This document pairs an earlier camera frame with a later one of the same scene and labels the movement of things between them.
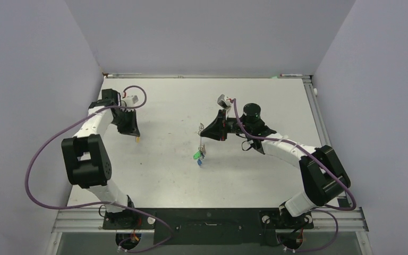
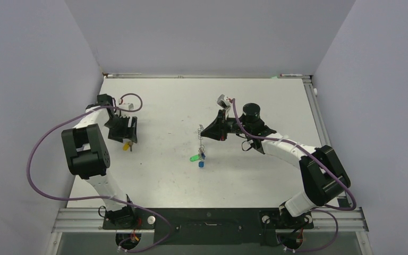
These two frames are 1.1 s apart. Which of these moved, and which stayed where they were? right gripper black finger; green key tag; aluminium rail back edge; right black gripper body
Moved: green key tag
Stayed: aluminium rail back edge; right gripper black finger; right black gripper body
